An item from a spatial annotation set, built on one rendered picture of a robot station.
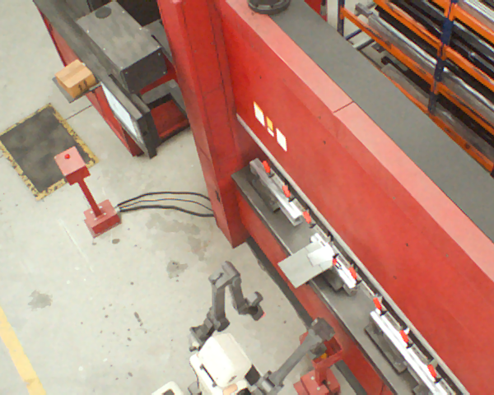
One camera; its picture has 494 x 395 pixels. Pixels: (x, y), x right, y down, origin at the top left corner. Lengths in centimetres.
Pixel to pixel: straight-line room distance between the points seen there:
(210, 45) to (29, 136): 296
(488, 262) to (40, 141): 442
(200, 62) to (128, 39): 41
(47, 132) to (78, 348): 206
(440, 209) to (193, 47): 156
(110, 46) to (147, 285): 200
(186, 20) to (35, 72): 352
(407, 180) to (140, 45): 168
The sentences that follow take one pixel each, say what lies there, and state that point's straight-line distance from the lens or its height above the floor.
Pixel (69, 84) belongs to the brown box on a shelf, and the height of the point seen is 110.
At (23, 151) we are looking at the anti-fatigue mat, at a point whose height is 1.
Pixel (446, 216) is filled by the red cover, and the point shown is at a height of 230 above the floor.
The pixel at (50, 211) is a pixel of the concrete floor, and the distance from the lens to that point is 543.
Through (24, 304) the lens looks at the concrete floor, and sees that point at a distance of 509.
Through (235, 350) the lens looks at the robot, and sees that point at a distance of 308.
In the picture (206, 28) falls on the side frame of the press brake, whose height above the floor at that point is 208.
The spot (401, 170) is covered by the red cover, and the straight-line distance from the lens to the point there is 237.
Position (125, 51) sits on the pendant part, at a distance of 344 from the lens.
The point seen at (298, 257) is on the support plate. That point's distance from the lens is 364.
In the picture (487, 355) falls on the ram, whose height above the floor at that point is 183.
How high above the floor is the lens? 421
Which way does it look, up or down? 56 degrees down
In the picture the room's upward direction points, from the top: 10 degrees counter-clockwise
